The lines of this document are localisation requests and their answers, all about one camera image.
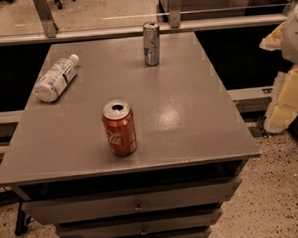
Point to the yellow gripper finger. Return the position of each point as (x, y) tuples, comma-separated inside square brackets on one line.
[(273, 40), (283, 108)]

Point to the clear plastic bottle white cap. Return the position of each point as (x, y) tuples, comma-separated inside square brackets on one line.
[(58, 77)]

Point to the middle grey drawer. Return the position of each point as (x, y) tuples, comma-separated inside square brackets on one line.
[(139, 225)]

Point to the silver redbull can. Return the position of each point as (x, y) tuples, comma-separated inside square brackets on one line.
[(151, 43)]

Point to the grey metal rail frame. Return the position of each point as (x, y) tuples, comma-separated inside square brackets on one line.
[(27, 27)]

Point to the top grey drawer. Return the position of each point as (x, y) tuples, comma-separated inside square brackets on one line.
[(136, 201)]

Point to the red coca-cola can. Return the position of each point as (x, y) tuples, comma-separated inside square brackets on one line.
[(118, 122)]

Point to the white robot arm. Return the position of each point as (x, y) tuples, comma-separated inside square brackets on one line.
[(289, 41)]

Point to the grey drawer cabinet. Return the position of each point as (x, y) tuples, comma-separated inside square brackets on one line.
[(187, 127)]

